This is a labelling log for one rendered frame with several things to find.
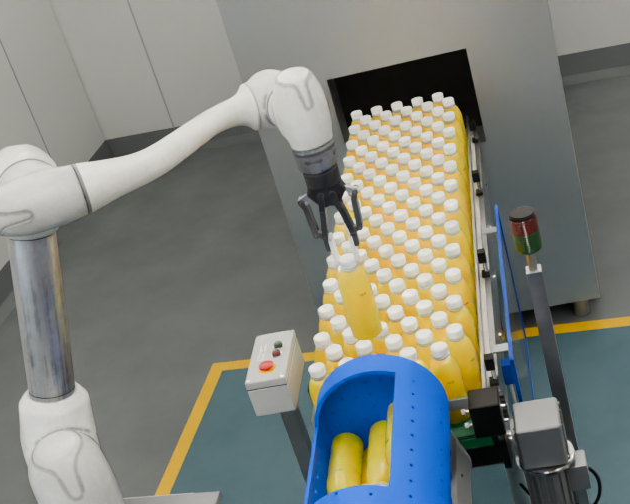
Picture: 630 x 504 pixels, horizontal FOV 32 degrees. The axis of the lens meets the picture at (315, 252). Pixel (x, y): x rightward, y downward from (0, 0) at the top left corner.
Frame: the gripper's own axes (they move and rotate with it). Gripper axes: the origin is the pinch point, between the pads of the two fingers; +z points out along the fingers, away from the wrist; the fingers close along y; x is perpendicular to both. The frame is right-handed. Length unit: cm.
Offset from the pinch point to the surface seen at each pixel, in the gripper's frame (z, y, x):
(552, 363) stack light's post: 57, 38, 24
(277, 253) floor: 141, -92, 264
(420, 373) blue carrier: 21.0, 12.6, -20.9
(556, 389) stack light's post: 66, 37, 24
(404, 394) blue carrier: 18.7, 10.0, -30.2
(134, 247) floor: 141, -180, 302
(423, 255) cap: 30, 10, 42
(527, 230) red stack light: 17.3, 38.4, 23.4
